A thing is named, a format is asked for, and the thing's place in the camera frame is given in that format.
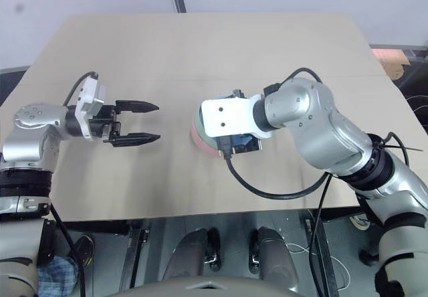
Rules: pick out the white round floor object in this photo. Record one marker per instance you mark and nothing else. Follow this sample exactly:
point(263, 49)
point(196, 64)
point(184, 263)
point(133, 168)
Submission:
point(359, 222)

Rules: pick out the brown cardboard box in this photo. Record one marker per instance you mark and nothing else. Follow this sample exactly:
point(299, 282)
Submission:
point(389, 61)

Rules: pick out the green bowl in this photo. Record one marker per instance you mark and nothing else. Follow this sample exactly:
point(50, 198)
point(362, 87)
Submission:
point(198, 121)

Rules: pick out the black round floor object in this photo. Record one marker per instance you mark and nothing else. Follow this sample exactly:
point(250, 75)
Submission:
point(83, 248)

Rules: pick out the black caster wheel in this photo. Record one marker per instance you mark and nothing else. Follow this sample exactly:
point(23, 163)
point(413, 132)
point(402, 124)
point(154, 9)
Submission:
point(368, 256)

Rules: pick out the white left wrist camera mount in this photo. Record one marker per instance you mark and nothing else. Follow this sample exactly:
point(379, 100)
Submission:
point(87, 100)

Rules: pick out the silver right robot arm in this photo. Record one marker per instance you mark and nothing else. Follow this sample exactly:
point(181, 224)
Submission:
point(321, 123)

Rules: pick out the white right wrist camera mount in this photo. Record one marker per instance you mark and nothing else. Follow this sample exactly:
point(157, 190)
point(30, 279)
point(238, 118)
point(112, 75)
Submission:
point(230, 118)

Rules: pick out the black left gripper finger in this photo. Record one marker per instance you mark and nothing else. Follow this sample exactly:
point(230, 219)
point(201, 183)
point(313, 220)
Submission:
point(133, 139)
point(135, 106)

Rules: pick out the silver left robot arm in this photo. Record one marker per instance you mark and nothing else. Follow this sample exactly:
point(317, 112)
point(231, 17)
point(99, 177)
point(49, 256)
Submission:
point(31, 126)

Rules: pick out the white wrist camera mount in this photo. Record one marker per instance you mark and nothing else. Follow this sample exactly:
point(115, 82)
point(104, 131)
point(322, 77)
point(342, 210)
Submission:
point(230, 118)
point(87, 100)

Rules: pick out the grey robot torso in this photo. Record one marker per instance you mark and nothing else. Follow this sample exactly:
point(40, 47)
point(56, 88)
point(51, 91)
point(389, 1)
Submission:
point(214, 285)

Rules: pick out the blue plaid cloth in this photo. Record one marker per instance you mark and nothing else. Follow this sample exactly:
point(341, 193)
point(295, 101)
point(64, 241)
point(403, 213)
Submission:
point(55, 275)

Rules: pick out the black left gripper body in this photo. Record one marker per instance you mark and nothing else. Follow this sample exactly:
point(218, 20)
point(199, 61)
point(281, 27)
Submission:
point(107, 120)

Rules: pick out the pink bowl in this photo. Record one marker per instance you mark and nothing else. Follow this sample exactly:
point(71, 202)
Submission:
point(199, 140)

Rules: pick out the black table leg frame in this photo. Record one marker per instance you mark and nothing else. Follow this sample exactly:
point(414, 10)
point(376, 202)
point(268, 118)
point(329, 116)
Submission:
point(324, 253)
point(133, 253)

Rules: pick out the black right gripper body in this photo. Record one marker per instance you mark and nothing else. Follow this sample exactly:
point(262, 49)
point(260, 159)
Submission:
point(238, 93)

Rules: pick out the dark rounded robot leg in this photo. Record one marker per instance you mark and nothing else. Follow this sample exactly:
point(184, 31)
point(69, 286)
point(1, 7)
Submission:
point(274, 257)
point(190, 253)

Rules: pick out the black zip tie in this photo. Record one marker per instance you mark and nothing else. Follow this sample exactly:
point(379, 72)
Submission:
point(406, 148)

